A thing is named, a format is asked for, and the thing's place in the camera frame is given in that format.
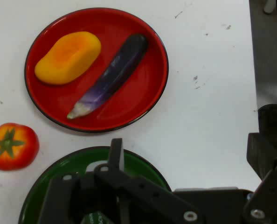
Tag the black round stand part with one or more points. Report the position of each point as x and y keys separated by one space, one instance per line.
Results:
x=271 y=121

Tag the dark green round plate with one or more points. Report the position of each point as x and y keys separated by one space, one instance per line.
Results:
x=59 y=168

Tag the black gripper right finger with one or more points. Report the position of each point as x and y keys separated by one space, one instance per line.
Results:
x=273 y=186

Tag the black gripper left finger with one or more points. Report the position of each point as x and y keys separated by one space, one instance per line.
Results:
x=133 y=186

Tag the red round plate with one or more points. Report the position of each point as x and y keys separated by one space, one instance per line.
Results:
x=138 y=98

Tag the white furniture leg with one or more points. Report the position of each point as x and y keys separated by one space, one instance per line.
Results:
x=267 y=7

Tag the yellow toy mango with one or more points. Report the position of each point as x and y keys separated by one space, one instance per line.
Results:
x=66 y=58

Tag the purple toy eggplant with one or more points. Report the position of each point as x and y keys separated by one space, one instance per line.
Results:
x=119 y=67

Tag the red toy tomato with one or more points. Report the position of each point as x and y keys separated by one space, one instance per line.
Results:
x=24 y=151

